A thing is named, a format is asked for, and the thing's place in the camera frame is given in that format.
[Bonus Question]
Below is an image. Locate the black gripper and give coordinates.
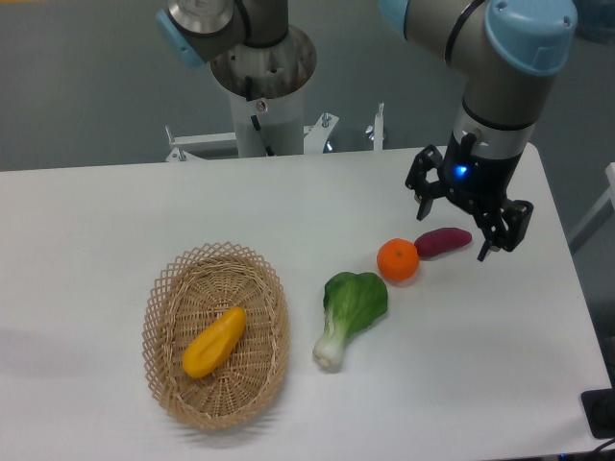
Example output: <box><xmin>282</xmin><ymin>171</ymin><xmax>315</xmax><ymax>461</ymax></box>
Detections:
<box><xmin>405</xmin><ymin>134</ymin><xmax>534</xmax><ymax>261</ymax></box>

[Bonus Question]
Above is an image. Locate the yellow mango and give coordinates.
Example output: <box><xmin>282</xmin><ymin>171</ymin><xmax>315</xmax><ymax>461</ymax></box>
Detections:
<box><xmin>182</xmin><ymin>306</ymin><xmax>247</xmax><ymax>378</ymax></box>

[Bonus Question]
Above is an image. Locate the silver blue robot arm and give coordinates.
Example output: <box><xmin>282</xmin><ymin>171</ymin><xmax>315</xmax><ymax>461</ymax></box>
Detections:
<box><xmin>156</xmin><ymin>1</ymin><xmax>578</xmax><ymax>255</ymax></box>

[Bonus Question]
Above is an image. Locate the woven wicker basket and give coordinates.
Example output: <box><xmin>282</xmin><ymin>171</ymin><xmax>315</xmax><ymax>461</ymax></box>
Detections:
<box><xmin>142</xmin><ymin>242</ymin><xmax>290</xmax><ymax>429</ymax></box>

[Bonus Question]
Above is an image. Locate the purple sweet potato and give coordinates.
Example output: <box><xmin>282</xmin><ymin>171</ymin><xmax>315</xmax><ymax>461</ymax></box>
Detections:
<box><xmin>414</xmin><ymin>228</ymin><xmax>473</xmax><ymax>259</ymax></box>

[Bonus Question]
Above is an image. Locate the orange tangerine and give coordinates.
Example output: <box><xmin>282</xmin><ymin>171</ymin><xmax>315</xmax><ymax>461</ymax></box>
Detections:
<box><xmin>377</xmin><ymin>238</ymin><xmax>420</xmax><ymax>282</ymax></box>

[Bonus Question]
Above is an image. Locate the white table leg right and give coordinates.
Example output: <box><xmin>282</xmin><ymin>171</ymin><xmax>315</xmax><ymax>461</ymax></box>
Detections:
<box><xmin>568</xmin><ymin>162</ymin><xmax>614</xmax><ymax>255</ymax></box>

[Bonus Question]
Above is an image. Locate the green bok choy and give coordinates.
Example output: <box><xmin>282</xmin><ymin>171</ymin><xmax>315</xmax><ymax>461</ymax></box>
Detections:
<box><xmin>312</xmin><ymin>272</ymin><xmax>388</xmax><ymax>371</ymax></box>

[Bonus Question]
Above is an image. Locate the black device at edge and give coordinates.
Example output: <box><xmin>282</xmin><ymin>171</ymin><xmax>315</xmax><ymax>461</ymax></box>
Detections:
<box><xmin>580</xmin><ymin>388</ymin><xmax>614</xmax><ymax>439</ymax></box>

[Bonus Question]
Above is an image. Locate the black cable on pedestal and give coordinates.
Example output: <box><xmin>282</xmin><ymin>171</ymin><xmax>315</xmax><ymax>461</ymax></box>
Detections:
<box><xmin>244</xmin><ymin>76</ymin><xmax>276</xmax><ymax>158</ymax></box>

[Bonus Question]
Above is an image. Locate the white metal frame bracket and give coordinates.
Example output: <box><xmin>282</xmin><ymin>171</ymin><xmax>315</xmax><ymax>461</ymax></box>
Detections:
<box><xmin>164</xmin><ymin>101</ymin><xmax>388</xmax><ymax>162</ymax></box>

